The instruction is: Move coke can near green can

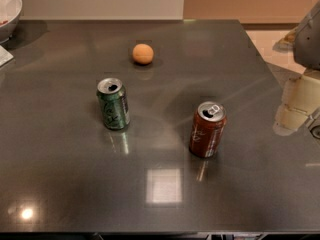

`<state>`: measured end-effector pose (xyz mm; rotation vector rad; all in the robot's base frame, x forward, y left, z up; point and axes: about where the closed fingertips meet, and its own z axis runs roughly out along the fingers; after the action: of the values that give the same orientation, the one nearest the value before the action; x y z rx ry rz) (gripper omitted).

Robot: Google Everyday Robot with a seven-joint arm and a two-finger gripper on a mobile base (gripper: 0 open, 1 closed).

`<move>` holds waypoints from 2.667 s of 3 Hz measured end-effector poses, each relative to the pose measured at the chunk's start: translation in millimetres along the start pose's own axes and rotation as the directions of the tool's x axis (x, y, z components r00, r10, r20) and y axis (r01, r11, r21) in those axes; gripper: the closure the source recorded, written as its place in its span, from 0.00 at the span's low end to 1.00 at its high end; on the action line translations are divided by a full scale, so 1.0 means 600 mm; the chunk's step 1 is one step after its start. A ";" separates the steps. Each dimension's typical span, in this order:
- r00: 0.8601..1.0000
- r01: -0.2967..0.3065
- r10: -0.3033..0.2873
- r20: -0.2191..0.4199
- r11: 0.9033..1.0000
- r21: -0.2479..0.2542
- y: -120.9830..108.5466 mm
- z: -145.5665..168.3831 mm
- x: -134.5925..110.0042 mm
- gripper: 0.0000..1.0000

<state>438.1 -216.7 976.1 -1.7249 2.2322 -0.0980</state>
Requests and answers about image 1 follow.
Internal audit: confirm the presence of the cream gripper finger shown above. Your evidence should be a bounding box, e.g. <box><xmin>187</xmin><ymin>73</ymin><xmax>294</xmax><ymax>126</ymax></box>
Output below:
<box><xmin>273</xmin><ymin>69</ymin><xmax>320</xmax><ymax>137</ymax></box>

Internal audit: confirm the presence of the red coke can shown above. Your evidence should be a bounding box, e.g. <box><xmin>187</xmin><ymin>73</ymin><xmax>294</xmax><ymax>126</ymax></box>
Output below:
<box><xmin>189</xmin><ymin>101</ymin><xmax>227</xmax><ymax>158</ymax></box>

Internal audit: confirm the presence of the green soda can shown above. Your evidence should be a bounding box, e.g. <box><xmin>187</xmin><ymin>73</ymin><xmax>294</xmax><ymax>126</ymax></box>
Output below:
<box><xmin>96</xmin><ymin>78</ymin><xmax>130</xmax><ymax>130</ymax></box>

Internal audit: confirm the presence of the orange fruit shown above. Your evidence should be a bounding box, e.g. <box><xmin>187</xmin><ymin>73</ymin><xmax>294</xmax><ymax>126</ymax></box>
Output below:
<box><xmin>132</xmin><ymin>44</ymin><xmax>154</xmax><ymax>65</ymax></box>

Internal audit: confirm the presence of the white bowl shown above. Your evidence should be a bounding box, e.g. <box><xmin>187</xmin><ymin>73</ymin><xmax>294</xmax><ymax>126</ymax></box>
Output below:
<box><xmin>0</xmin><ymin>0</ymin><xmax>23</xmax><ymax>43</ymax></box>

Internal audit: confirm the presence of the white paper sheet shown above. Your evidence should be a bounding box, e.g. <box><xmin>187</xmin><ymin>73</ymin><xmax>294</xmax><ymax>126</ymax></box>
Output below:
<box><xmin>0</xmin><ymin>46</ymin><xmax>14</xmax><ymax>66</ymax></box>

